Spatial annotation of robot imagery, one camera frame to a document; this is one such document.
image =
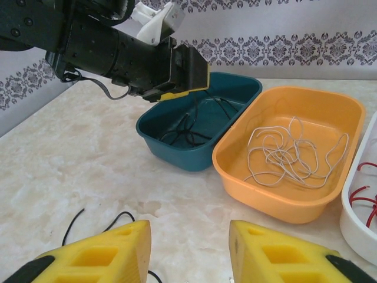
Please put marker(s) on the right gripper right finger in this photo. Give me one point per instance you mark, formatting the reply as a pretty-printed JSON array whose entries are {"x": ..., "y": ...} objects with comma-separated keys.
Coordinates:
[{"x": 279, "y": 259}]

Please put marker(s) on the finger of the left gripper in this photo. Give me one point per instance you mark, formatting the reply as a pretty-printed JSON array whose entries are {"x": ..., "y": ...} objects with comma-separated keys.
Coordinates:
[
  {"x": 180, "y": 67},
  {"x": 198, "y": 73}
]

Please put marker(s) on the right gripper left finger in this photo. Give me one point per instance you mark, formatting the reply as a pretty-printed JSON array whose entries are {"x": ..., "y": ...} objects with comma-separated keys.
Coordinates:
[{"x": 97, "y": 259}]

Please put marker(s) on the orange plastic bin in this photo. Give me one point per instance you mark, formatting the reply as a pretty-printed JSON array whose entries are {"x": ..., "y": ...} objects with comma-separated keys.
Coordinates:
[{"x": 265, "y": 203}]

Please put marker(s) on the white plastic bin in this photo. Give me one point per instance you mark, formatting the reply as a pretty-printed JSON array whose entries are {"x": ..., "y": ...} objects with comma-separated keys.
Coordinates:
[{"x": 353, "y": 230}]

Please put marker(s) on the teal plastic bin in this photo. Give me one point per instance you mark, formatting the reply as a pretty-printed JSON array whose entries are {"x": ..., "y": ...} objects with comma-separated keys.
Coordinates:
[{"x": 182, "y": 159}]

